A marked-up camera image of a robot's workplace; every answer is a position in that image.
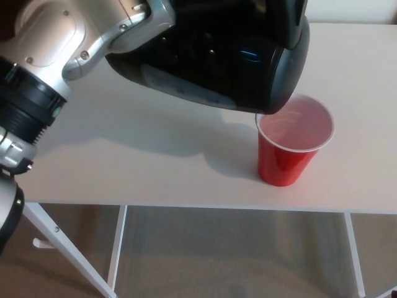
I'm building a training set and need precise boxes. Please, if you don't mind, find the black electric kettle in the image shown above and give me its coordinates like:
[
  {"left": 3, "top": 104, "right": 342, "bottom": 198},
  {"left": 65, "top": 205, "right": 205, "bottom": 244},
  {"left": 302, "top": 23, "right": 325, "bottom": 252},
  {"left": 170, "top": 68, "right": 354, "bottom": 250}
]
[{"left": 104, "top": 0, "right": 311, "bottom": 115}]

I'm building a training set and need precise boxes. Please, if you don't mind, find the red plastic cup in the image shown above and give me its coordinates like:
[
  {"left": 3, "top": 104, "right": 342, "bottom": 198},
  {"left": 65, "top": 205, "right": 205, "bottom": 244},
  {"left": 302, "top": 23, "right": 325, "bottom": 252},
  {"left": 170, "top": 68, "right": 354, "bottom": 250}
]
[{"left": 255, "top": 94, "right": 336, "bottom": 187}]

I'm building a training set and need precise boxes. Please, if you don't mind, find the white metal table leg frame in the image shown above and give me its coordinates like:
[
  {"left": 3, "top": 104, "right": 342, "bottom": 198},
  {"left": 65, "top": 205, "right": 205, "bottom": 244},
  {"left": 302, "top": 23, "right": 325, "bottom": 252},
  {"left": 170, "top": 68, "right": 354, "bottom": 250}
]
[
  {"left": 21, "top": 203, "right": 128, "bottom": 298},
  {"left": 344, "top": 212, "right": 397, "bottom": 298}
]

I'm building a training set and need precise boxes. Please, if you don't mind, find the white hook peg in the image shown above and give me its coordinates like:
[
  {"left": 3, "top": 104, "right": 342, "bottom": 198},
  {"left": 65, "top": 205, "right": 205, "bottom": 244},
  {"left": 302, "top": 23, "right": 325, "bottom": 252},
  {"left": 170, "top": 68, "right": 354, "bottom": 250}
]
[{"left": 33, "top": 238, "right": 55, "bottom": 250}]

